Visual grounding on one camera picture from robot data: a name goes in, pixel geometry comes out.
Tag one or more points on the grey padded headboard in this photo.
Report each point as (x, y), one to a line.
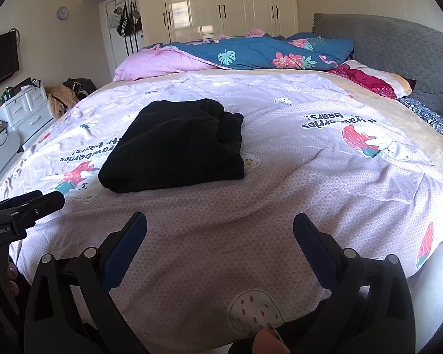
(391, 48)

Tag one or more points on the red floral pillow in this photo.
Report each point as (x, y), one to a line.
(369, 79)

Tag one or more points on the grey bed frame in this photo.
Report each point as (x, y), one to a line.
(0, 158)

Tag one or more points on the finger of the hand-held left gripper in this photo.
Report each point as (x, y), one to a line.
(48, 202)
(11, 203)

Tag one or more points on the blue floral quilt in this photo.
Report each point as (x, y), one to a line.
(251, 53)

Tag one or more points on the round wall clock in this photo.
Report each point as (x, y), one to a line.
(62, 13)

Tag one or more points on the black sweater with orange cuffs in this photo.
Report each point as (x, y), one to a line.
(169, 147)

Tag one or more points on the person's left hand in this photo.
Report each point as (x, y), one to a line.
(13, 276)

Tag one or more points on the person's leg in light pants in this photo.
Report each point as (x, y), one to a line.
(439, 287)

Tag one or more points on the dark patterned pillow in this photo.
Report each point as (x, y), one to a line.
(428, 116)

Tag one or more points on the white hanging bag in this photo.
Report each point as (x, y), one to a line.
(113, 20)

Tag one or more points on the person's dark clothing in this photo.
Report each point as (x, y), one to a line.
(306, 324)

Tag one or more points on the white drawer cabinet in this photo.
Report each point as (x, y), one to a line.
(26, 114)

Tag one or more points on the white door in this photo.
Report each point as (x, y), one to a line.
(109, 51)

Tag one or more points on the black television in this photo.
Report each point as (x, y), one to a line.
(0, 59)

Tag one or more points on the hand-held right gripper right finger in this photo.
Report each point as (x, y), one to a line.
(313, 247)

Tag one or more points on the lilac printed bedsheet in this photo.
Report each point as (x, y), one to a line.
(280, 191)

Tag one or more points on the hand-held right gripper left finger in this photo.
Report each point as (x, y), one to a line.
(123, 250)

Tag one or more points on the brown cloth pile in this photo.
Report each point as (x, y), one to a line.
(61, 99)

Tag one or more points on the white wardrobe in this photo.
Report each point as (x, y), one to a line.
(206, 3)

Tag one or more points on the black striped hanging bag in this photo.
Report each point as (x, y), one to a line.
(123, 25)

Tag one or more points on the pink pillow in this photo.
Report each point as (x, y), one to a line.
(151, 62)

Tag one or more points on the person's right hand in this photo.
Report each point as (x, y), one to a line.
(267, 343)

